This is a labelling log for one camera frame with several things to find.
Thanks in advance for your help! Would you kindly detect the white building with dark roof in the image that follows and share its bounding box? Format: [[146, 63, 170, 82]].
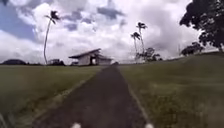
[[68, 48, 113, 67]]

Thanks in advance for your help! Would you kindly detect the dark asphalt path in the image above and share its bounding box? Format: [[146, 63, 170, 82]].
[[31, 63, 149, 128]]

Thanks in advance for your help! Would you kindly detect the small dark tree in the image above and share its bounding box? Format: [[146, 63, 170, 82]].
[[134, 47, 164, 63]]

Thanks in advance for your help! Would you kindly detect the pair of palm trees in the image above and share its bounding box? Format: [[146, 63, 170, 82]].
[[130, 21, 148, 63]]

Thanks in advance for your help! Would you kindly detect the robot's own part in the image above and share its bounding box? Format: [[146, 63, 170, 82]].
[[144, 122, 155, 128], [71, 122, 82, 128]]

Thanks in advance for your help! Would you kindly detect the tall thin palm tree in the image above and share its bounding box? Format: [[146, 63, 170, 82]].
[[42, 10, 61, 66]]

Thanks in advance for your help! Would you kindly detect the green grass field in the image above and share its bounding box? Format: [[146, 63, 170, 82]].
[[0, 64, 109, 128], [117, 51, 224, 128]]

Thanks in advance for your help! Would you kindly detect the low dark tree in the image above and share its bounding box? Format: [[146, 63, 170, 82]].
[[179, 41, 205, 57]]

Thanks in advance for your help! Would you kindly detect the large dark leafy tree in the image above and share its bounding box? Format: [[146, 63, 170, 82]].
[[179, 0, 224, 53]]

